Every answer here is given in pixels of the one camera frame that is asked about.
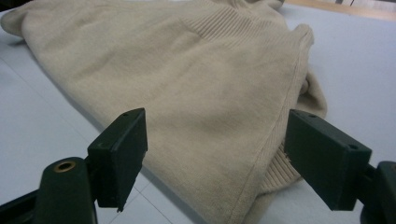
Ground beige knitted sweater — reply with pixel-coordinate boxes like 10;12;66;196
0;0;329;224

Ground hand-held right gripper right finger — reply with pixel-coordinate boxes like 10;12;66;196
284;108;374;212

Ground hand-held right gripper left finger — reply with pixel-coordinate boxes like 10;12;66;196
87;107;149;213

